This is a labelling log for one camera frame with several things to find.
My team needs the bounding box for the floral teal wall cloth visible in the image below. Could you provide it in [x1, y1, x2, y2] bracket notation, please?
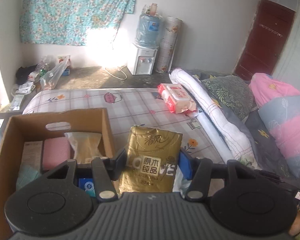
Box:
[19, 0, 136, 46]

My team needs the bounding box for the pink grey folded quilt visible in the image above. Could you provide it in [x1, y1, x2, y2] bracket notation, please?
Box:
[249, 73, 300, 177]

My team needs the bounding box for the brown cardboard box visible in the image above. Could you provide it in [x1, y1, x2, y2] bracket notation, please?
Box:
[0, 107, 116, 240]

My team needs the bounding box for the person's right hand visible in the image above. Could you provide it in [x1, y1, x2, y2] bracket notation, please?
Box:
[288, 206, 300, 237]

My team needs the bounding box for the white blue box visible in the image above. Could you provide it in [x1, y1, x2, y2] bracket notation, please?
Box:
[21, 141, 44, 172]

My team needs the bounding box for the teal checkered towel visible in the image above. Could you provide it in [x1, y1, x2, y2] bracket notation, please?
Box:
[16, 164, 41, 191]

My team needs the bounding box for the blue water jug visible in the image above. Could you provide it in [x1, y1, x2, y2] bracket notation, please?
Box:
[135, 13, 162, 49]

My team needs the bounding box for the green leaf pattern pillow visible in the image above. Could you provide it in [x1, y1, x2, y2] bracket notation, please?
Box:
[201, 75, 257, 120]

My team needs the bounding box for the clear plastic bag on floor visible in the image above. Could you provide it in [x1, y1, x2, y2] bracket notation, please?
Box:
[40, 59, 69, 90]

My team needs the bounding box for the white quilted blanket roll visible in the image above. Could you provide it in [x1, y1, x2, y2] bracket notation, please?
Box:
[170, 68, 259, 169]

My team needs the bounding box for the gold tissue pack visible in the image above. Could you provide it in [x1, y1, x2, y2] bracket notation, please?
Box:
[118, 126, 183, 194]

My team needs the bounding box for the large white plastic bag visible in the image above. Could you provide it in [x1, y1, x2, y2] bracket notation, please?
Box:
[172, 168, 192, 198]

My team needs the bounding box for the pink sponge cloth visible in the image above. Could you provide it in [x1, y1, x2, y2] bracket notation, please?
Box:
[42, 137, 71, 171]

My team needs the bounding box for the rolled floral mat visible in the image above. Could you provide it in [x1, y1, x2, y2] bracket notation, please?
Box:
[155, 16, 183, 73]

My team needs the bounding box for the pink wet wipes pack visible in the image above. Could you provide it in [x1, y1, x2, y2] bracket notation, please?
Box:
[158, 83, 197, 114]

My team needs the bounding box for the blue tissue pack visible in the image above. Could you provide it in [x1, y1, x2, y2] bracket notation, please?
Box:
[78, 178, 96, 198]

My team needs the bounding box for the dark red door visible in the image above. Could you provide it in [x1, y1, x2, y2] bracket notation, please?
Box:
[235, 0, 295, 81]

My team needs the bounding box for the white water dispenser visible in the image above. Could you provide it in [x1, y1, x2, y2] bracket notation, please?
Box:
[127, 43, 158, 75]

